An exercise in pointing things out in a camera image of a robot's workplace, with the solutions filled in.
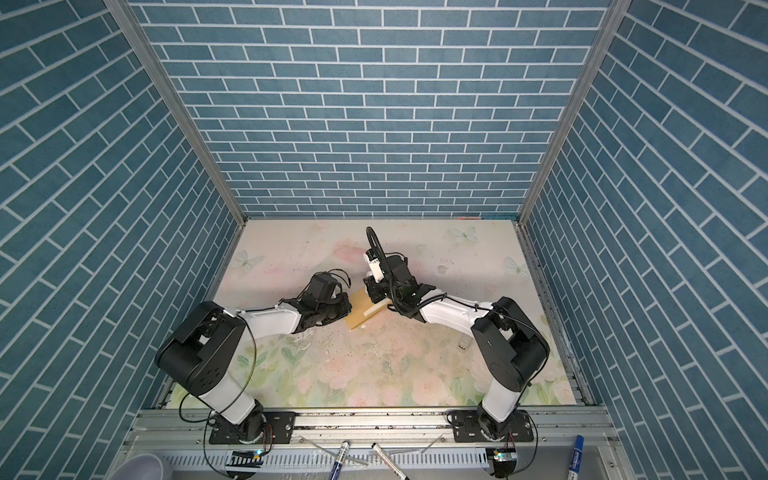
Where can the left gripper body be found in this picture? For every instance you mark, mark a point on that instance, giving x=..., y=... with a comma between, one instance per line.
x=335, y=309

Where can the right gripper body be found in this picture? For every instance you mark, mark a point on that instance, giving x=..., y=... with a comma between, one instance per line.
x=382, y=290

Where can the yellow envelope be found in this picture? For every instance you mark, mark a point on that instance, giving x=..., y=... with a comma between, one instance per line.
x=363, y=308

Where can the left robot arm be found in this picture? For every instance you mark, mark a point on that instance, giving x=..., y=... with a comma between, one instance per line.
x=198, y=353

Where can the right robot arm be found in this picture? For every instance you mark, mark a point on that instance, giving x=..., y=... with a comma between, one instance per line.
x=513, y=349

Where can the black white marker pen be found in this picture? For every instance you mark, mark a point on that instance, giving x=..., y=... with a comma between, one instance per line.
x=389, y=462

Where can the blue marker pen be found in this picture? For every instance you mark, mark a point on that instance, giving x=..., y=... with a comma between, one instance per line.
x=339, y=461

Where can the white bowl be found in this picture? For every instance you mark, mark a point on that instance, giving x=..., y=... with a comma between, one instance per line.
x=142, y=467

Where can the blue marker right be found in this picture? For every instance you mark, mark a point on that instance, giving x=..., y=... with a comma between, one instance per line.
x=576, y=458

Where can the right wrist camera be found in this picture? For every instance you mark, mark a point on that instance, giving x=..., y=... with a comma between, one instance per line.
x=374, y=264

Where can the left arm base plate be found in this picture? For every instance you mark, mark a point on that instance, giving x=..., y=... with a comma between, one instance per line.
x=282, y=427

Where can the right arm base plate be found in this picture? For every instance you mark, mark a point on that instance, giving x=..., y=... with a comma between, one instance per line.
x=474, y=426

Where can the aluminium rail frame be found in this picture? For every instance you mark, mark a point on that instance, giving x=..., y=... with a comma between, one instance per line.
x=418, y=439

